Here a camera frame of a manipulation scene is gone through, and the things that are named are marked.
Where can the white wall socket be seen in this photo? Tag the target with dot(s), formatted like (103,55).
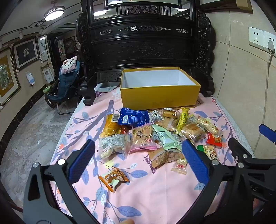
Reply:
(269,36)
(256,37)

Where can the green snack packet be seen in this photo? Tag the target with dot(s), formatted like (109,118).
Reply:
(169,137)

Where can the round ceiling lamp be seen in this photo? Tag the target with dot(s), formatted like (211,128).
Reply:
(54,13)

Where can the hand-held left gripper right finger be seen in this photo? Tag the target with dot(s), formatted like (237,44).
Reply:
(194,161)

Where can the white paper wall holder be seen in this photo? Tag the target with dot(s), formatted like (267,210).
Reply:
(30,78)

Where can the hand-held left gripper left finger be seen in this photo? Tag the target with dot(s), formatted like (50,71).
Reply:
(83,159)

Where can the brown biscuit packet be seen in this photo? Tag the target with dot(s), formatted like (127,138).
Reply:
(163,157)

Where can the yellow cardboard box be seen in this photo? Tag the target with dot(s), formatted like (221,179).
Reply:
(159,97)

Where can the white paper sheet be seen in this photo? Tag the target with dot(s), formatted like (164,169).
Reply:
(105,87)

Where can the blue snack bag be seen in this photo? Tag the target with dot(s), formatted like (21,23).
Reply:
(133,118)

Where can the dark carved wooden screen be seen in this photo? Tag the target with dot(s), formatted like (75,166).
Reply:
(140,47)

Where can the red snack bar packet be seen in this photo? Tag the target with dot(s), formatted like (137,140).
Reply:
(125,130)

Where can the orange candy packet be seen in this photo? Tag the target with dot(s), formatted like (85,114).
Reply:
(114,177)

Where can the green and white nut packet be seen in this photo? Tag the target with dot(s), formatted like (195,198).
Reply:
(208,150)

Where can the large clear white-print packet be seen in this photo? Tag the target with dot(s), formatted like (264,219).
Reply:
(111,144)

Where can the pink and white pillow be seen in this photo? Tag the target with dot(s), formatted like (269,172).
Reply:
(69,64)

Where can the yellow rice cracker stick packet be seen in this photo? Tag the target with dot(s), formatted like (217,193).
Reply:
(182,117)

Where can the flower scroll painting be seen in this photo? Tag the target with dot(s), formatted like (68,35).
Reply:
(43,49)

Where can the dark framed picture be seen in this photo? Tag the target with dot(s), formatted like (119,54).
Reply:
(25,52)

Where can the blue reclining chair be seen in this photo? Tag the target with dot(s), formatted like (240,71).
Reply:
(64,86)

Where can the pink rice cracker packet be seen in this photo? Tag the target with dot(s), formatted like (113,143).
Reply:
(141,137)

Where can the orange bread packet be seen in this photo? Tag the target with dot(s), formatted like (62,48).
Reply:
(111,127)

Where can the white wall fixture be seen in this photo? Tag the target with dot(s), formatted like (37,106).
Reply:
(47,74)

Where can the track spotlight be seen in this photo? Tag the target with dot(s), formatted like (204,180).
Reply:
(21,34)
(41,30)

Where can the small clear red-label packet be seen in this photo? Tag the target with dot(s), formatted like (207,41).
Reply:
(179,167)

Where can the clear pastry packet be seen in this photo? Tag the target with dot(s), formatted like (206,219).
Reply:
(170,113)

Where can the kraft brown snack packet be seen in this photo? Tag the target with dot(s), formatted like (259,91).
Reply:
(168,124)

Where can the green bowl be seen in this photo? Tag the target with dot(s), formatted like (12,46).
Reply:
(47,89)

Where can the pink floral tablecloth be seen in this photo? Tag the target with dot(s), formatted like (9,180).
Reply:
(151,193)

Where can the small clear white-print packet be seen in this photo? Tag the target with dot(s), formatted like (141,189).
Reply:
(155,116)

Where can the person's left hand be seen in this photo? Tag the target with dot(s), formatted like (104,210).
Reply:
(127,221)

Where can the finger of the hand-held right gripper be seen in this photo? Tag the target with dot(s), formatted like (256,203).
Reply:
(268,133)
(237,148)

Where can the white plug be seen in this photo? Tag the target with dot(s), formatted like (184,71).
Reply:
(270,46)

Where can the gold framed picture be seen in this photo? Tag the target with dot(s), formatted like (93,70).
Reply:
(6,75)

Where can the clear bread packet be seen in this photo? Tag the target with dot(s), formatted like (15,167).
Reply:
(193,131)

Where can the yellow-green snack packet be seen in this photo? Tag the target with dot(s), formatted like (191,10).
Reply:
(208,125)

